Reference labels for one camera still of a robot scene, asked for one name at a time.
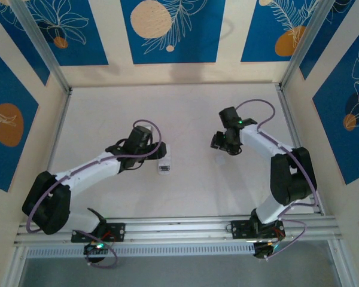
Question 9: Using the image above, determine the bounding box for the grey slotted cable duct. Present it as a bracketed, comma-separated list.
[25, 242, 257, 258]

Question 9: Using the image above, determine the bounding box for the black controller circuit board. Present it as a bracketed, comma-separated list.
[252, 241, 284, 261]
[83, 241, 110, 264]

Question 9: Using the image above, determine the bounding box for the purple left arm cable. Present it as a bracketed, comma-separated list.
[26, 119, 164, 269]

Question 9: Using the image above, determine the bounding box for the aluminium front mounting beam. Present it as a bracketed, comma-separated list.
[13, 214, 343, 248]

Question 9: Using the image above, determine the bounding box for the aluminium front frame post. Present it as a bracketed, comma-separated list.
[4, 246, 29, 287]
[327, 239, 349, 287]

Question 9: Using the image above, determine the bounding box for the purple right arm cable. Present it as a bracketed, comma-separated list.
[235, 99, 320, 261]

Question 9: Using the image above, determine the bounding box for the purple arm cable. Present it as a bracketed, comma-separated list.
[26, 119, 164, 269]
[235, 99, 320, 261]

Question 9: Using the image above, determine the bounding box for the aluminium table side rail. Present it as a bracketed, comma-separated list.
[31, 88, 74, 222]
[275, 83, 325, 216]

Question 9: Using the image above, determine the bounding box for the aluminium frame corner post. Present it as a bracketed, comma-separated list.
[10, 0, 73, 94]
[279, 0, 331, 90]

